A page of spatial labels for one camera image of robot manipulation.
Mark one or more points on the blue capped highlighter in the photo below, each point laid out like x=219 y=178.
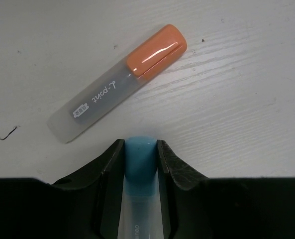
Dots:
x=140 y=210

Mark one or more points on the orange capped highlighter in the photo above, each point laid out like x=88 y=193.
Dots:
x=114 y=86

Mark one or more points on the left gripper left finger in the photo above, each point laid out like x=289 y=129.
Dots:
x=93 y=193

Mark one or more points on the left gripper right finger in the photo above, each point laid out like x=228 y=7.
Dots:
x=182 y=204

